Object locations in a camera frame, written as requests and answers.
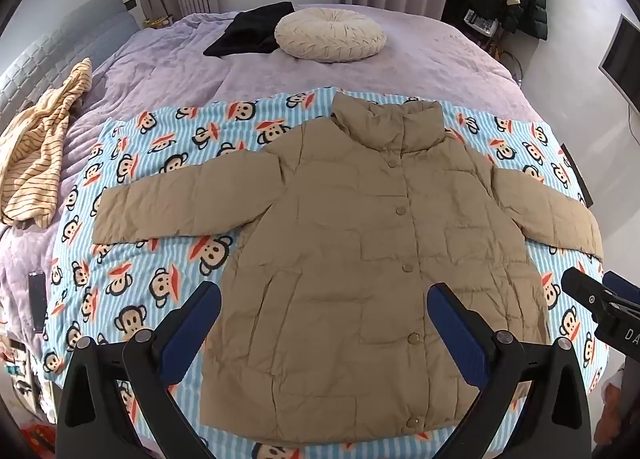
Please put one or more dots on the blue striped monkey print blanket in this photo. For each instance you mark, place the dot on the blue striped monkey print blanket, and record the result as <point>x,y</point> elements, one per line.
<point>150,249</point>

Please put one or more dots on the black garment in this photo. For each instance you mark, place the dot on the black garment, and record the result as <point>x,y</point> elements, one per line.
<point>250,31</point>

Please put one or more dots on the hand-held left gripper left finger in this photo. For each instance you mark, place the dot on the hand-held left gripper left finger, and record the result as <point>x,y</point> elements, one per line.
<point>192,324</point>

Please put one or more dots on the purple fluffy bedspread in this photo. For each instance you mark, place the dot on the purple fluffy bedspread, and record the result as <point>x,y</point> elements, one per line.
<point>190,64</point>

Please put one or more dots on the khaki puffer jacket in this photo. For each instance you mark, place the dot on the khaki puffer jacket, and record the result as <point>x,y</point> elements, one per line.
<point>340,249</point>

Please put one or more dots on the grey padded headboard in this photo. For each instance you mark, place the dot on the grey padded headboard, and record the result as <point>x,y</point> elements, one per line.
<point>60,39</point>

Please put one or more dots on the yellow striped garment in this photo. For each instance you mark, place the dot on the yellow striped garment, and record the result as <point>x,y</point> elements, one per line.
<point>37,144</point>

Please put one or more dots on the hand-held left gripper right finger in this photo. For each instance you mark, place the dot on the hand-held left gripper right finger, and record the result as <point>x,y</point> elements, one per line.
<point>457,334</point>

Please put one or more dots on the colourful packaging pile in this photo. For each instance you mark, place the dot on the colourful packaging pile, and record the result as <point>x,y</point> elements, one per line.
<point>22,389</point>

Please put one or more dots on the round cream cushion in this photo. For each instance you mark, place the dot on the round cream cushion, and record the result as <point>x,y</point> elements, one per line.
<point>330,34</point>

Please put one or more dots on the grey printed bag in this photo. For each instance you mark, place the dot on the grey printed bag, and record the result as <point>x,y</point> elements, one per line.
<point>479,21</point>

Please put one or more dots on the wall-mounted flat screen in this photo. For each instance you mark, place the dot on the wall-mounted flat screen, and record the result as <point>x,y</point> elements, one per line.
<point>622,59</point>

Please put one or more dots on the black smartphone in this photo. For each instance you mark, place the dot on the black smartphone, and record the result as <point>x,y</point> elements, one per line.
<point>37,301</point>

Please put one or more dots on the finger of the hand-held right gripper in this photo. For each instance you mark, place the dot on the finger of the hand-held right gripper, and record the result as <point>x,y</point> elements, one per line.
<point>585,289</point>
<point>625,286</point>

